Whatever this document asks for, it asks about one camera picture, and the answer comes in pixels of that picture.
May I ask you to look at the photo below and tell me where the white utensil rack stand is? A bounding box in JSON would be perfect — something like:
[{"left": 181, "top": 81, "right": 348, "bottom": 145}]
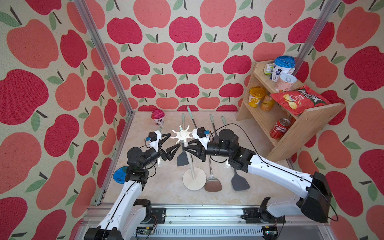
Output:
[{"left": 172, "top": 126, "right": 207, "bottom": 191}]

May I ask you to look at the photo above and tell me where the beige spatula mint handle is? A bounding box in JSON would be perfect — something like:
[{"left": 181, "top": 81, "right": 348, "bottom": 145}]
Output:
[{"left": 221, "top": 116, "right": 228, "bottom": 129}]

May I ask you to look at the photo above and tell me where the grey slotted utensil mint handle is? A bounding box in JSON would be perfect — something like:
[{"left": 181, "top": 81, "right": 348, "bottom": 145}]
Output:
[{"left": 231, "top": 169, "right": 250, "bottom": 191}]

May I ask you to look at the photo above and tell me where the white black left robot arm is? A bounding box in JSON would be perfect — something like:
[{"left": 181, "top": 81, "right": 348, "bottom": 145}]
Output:
[{"left": 84, "top": 131, "right": 180, "bottom": 240}]

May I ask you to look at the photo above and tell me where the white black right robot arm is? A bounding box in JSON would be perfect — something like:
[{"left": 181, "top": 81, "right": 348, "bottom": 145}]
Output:
[{"left": 187, "top": 127, "right": 333, "bottom": 223}]

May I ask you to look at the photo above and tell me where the pink lid yogurt cup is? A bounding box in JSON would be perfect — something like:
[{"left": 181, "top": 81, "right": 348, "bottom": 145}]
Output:
[{"left": 151, "top": 109, "right": 165, "bottom": 126}]

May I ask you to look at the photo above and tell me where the blue plastic bowl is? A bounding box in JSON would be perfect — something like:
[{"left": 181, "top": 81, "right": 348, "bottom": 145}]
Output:
[{"left": 113, "top": 166, "right": 128, "bottom": 184}]

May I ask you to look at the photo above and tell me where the yellow mango cup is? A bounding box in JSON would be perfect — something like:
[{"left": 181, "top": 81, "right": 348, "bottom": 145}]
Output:
[{"left": 248, "top": 87, "right": 266, "bottom": 108}]

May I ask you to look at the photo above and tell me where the red cola can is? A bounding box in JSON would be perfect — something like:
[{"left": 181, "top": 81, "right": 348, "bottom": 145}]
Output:
[{"left": 270, "top": 118, "right": 291, "bottom": 140}]

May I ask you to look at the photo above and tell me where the orange schweppes can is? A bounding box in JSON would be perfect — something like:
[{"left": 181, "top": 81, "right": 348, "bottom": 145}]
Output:
[{"left": 261, "top": 94, "right": 276, "bottom": 112}]

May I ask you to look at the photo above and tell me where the wooden shelf unit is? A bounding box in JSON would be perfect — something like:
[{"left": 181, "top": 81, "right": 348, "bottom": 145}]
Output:
[{"left": 236, "top": 59, "right": 346, "bottom": 163}]

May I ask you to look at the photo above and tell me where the red chips bag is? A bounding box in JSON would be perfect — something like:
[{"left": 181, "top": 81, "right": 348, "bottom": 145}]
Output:
[{"left": 271, "top": 85, "right": 331, "bottom": 116}]

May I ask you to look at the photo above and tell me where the small green white carton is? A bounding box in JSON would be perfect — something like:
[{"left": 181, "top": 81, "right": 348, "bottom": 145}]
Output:
[{"left": 264, "top": 62, "right": 275, "bottom": 75}]

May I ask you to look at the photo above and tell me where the pink tin can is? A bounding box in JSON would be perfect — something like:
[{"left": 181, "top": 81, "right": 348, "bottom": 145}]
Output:
[{"left": 275, "top": 74, "right": 298, "bottom": 93}]

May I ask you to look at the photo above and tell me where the blue lid yogurt tub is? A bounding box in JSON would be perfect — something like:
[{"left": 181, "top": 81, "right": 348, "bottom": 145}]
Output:
[{"left": 271, "top": 56, "right": 296, "bottom": 82}]

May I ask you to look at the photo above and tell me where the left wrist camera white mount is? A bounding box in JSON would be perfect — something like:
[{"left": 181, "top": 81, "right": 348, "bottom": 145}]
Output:
[{"left": 145, "top": 131, "right": 162, "bottom": 152}]

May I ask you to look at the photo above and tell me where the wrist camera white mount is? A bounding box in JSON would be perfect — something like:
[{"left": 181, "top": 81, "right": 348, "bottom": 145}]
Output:
[
  {"left": 145, "top": 131, "right": 162, "bottom": 152},
  {"left": 192, "top": 127, "right": 210, "bottom": 149}
]

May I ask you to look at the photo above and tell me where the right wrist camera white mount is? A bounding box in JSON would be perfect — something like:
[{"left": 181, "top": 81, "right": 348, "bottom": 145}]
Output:
[{"left": 192, "top": 127, "right": 210, "bottom": 149}]

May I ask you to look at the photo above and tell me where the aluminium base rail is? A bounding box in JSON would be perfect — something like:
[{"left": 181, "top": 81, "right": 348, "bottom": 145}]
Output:
[{"left": 83, "top": 203, "right": 328, "bottom": 239}]

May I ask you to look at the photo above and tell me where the aluminium corner post left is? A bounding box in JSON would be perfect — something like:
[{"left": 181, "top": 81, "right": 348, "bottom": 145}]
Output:
[{"left": 74, "top": 1, "right": 134, "bottom": 119}]

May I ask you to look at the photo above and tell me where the aluminium corner post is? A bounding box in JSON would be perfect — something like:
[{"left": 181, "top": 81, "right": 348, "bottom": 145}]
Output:
[
  {"left": 74, "top": 1, "right": 134, "bottom": 119},
  {"left": 293, "top": 0, "right": 342, "bottom": 76}
]

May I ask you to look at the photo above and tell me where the aluminium corner post right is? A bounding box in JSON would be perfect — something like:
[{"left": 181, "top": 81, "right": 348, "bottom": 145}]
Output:
[{"left": 293, "top": 0, "right": 342, "bottom": 76}]

